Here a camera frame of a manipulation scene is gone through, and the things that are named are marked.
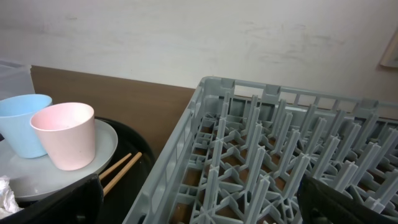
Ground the pink cup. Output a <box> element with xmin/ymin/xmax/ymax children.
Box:
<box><xmin>30</xmin><ymin>102</ymin><xmax>96</xmax><ymax>171</ymax></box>

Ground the clear plastic bin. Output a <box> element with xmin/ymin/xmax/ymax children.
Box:
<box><xmin>0</xmin><ymin>60</ymin><xmax>35</xmax><ymax>100</ymax></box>

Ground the crumpled white paper napkin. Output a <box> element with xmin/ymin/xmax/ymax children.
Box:
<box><xmin>0</xmin><ymin>175</ymin><xmax>22</xmax><ymax>219</ymax></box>

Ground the light blue cup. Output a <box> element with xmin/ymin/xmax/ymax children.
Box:
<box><xmin>1</xmin><ymin>94</ymin><xmax>52</xmax><ymax>159</ymax></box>

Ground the grey plate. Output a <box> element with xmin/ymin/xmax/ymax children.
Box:
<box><xmin>1</xmin><ymin>119</ymin><xmax>118</xmax><ymax>202</ymax></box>

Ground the grey dishwasher rack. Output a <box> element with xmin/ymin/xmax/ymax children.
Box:
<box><xmin>124</xmin><ymin>77</ymin><xmax>397</xmax><ymax>223</ymax></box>

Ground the round black tray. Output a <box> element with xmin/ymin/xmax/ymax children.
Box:
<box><xmin>12</xmin><ymin>116</ymin><xmax>156</xmax><ymax>224</ymax></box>

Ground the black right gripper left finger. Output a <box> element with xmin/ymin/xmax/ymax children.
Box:
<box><xmin>1</xmin><ymin>174</ymin><xmax>104</xmax><ymax>224</ymax></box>

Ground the wooden chopstick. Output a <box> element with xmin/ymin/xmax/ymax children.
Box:
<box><xmin>103</xmin><ymin>152</ymin><xmax>142</xmax><ymax>196</ymax></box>
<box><xmin>99</xmin><ymin>153</ymin><xmax>131</xmax><ymax>180</ymax></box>

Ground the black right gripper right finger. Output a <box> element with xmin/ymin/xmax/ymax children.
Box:
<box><xmin>297</xmin><ymin>175</ymin><xmax>397</xmax><ymax>224</ymax></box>

